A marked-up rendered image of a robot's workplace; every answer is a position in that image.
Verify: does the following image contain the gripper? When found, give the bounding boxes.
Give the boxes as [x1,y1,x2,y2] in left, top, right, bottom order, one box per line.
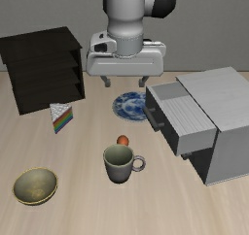
[86,31,167,88]

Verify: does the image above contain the grey cabinet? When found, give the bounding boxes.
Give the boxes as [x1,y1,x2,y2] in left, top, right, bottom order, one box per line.
[174,66,249,186]

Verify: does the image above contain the blue and white plate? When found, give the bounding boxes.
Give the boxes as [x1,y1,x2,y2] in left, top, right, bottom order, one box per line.
[112,91,150,122]

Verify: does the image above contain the rainbow cake wedge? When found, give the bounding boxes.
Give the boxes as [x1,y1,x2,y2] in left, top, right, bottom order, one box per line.
[49,102,74,135]

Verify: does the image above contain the open grey drawer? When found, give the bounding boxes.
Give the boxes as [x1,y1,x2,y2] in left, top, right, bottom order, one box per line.
[143,81,218,157]

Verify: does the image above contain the olive green bowl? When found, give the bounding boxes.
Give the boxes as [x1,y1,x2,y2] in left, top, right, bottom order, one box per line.
[12,166,59,207]

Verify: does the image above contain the grey-green mug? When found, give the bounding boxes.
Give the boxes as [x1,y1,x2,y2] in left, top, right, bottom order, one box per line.
[102,144,147,185]

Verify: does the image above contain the dark slatted rack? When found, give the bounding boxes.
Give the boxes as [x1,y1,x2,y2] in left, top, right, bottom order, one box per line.
[0,25,87,117]

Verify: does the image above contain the small orange fruit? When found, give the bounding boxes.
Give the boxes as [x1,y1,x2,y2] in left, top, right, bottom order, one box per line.
[116,134,130,147]

